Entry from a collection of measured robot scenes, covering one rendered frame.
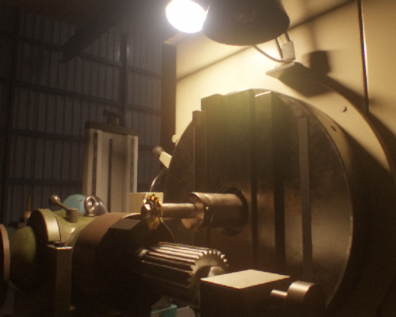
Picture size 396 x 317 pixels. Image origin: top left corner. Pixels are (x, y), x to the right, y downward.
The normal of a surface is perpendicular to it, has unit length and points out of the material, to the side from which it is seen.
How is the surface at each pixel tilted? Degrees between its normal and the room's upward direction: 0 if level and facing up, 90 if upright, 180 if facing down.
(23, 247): 64
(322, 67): 90
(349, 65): 90
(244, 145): 90
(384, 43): 90
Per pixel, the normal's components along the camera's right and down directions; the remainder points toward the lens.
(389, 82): -0.76, -0.08
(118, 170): 0.74, -0.08
